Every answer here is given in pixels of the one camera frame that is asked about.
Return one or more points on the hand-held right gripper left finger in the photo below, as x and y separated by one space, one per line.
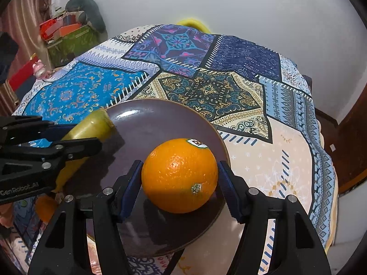
132 189

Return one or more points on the green-yellow banana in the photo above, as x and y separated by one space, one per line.
91 126

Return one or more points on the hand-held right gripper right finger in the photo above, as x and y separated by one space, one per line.
229 192

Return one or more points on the dark cloth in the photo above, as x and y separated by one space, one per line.
8 54

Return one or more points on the grey-green pillow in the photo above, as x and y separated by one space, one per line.
86 8

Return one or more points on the pink toy figure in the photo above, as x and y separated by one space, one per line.
40 68

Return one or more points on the brown curtain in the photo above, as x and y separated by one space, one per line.
31 8

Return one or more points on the red box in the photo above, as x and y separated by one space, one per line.
23 74

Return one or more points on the small mandarin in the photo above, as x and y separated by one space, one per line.
46 210

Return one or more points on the dark round plate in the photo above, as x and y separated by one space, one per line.
160 120

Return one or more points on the large orange with sticker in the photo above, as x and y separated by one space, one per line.
179 174

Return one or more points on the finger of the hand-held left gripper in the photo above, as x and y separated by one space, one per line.
71 150
58 130

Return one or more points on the orange packet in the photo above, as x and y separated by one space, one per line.
66 28

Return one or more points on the patchwork printed blanket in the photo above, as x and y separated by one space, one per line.
243 63

